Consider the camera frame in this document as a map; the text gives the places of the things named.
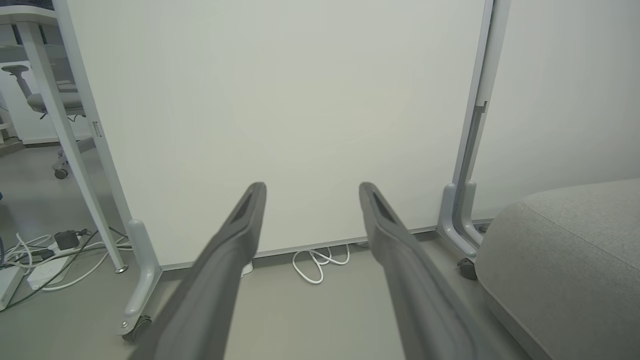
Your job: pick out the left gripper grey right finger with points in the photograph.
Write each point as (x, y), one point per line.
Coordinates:
(415, 280)

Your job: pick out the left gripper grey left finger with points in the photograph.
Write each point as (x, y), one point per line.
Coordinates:
(210, 280)

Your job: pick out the grey fabric sofa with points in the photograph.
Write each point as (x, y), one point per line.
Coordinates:
(575, 260)

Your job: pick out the small black caster wheel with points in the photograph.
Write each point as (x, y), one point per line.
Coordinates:
(467, 270)

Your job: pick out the long grey partition foot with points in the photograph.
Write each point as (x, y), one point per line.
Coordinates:
(145, 280)

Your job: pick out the black power adapter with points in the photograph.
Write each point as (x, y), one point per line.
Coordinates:
(66, 240)

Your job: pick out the white slanted table leg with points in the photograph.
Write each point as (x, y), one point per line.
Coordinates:
(70, 150)

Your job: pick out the wide white partition panel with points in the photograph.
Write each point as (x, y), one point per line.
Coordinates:
(275, 100)

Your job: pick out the flat white box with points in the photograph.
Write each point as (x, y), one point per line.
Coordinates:
(9, 287)

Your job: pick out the narrow white partition panel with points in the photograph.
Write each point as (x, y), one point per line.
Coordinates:
(565, 100)

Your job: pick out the grey office chair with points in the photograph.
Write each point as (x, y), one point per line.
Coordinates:
(50, 102)

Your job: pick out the white desk top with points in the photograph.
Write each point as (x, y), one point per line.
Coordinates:
(25, 14)

